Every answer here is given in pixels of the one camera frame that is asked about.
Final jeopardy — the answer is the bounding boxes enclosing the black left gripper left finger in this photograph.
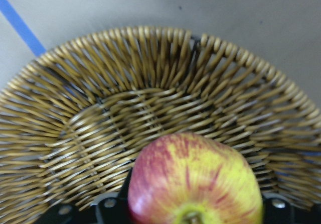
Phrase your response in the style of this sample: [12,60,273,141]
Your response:
[37,170,132,223]

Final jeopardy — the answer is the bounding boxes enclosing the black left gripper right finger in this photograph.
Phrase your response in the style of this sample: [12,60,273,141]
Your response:
[262,193,320,224]

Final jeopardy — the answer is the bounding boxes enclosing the red yellow apple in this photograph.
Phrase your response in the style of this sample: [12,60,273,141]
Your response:
[128,133,263,223]

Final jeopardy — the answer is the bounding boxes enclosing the woven wicker basket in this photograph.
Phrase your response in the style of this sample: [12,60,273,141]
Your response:
[1,27,320,223]

